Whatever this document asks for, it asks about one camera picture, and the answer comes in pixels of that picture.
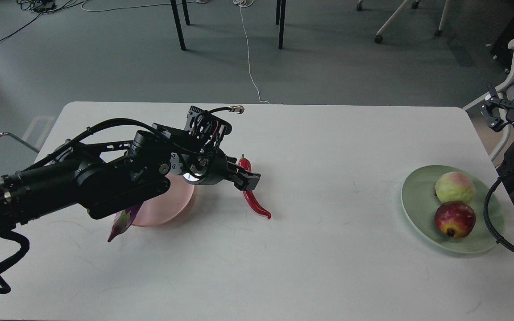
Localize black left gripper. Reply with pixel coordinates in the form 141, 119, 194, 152
152, 105, 261, 191

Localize red chili pepper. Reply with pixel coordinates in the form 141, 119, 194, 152
238, 154, 272, 219

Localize green pink peach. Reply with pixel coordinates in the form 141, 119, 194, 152
435, 171, 477, 204

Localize purple eggplant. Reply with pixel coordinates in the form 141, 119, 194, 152
107, 203, 143, 243

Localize red pomegranate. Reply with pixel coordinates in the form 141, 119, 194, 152
434, 201, 477, 239

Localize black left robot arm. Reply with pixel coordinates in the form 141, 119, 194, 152
0, 106, 261, 294

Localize pink plastic plate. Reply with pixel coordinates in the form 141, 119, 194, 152
131, 175, 195, 227

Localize black table leg left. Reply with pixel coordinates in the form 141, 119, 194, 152
170, 0, 191, 51

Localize black table leg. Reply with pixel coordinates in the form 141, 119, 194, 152
170, 0, 191, 51
275, 0, 287, 49

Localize light green plastic plate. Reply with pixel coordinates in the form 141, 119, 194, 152
401, 165, 497, 255

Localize white office chair base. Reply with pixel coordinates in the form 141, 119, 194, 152
373, 0, 453, 45

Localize black table leg right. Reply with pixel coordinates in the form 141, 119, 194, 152
275, 0, 287, 49

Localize white floor cable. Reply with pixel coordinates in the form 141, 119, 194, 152
233, 0, 272, 105

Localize black floor cables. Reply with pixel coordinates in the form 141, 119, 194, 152
15, 0, 83, 14

